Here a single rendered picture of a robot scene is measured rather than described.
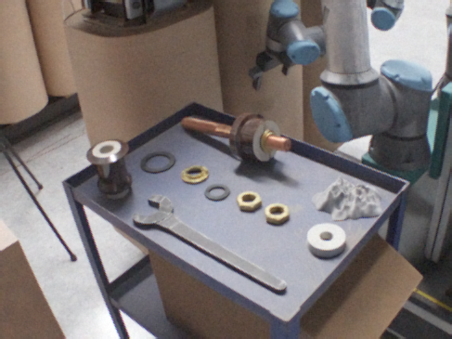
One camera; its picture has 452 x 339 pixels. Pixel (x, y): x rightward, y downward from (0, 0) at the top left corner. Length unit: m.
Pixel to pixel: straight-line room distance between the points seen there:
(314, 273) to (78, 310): 1.37
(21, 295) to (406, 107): 1.03
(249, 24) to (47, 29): 1.69
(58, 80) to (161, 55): 1.86
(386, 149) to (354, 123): 0.20
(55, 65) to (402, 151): 2.35
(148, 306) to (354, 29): 0.87
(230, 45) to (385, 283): 1.05
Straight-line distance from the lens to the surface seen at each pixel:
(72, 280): 2.26
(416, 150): 1.43
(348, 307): 0.97
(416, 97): 1.35
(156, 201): 1.08
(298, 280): 0.91
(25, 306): 1.15
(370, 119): 1.28
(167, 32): 1.48
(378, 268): 1.04
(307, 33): 1.53
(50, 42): 3.20
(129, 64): 1.49
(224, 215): 1.04
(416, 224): 1.89
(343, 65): 1.24
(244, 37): 1.77
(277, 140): 1.10
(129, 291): 1.43
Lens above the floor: 1.55
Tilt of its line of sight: 35 degrees down
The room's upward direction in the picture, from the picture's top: 5 degrees counter-clockwise
